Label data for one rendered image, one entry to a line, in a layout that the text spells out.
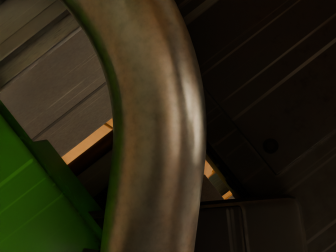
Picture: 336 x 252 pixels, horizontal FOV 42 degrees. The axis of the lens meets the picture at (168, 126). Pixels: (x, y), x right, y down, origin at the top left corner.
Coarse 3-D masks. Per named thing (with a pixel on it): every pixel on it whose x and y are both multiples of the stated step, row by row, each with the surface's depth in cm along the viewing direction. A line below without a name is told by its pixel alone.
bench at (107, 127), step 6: (108, 120) 93; (102, 126) 94; (108, 126) 97; (96, 132) 94; (102, 132) 97; (90, 138) 95; (96, 138) 97; (78, 144) 93; (84, 144) 96; (90, 144) 98; (72, 150) 94; (78, 150) 96; (84, 150) 99; (66, 156) 95; (72, 156) 97; (66, 162) 98
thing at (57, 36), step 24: (0, 0) 18; (24, 0) 18; (48, 0) 18; (0, 24) 18; (24, 24) 18; (48, 24) 18; (72, 24) 18; (0, 48) 18; (24, 48) 18; (48, 48) 18; (0, 72) 18; (24, 72) 19
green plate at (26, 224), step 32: (0, 128) 16; (0, 160) 16; (32, 160) 16; (0, 192) 16; (32, 192) 16; (64, 192) 16; (0, 224) 16; (32, 224) 16; (64, 224) 16; (96, 224) 17
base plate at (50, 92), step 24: (72, 48) 57; (48, 72) 58; (72, 72) 62; (96, 72) 67; (0, 96) 56; (24, 96) 59; (48, 96) 64; (72, 96) 68; (96, 96) 74; (24, 120) 65; (48, 120) 70; (72, 120) 76; (96, 120) 83; (72, 144) 85
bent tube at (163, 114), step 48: (96, 0) 13; (144, 0) 13; (96, 48) 13; (144, 48) 13; (192, 48) 14; (144, 96) 13; (192, 96) 13; (144, 144) 13; (192, 144) 13; (144, 192) 13; (192, 192) 13; (144, 240) 13; (192, 240) 14
